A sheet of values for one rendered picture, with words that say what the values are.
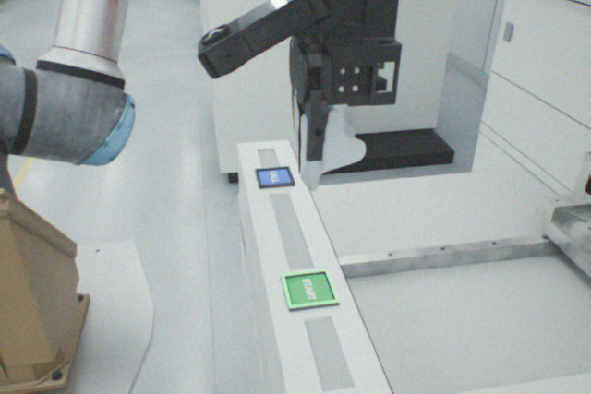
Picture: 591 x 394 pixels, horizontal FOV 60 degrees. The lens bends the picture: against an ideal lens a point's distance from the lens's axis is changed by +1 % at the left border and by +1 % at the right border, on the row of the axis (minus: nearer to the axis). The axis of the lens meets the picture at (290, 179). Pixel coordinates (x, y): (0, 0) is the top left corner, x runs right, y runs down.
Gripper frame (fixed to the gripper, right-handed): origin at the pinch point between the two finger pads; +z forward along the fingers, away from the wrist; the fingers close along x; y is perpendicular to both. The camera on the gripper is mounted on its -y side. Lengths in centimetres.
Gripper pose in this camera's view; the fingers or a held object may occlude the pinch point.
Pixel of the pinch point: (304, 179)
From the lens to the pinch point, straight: 50.2
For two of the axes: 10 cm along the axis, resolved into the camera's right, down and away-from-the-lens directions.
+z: 0.0, 8.7, 5.0
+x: -1.8, -4.9, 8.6
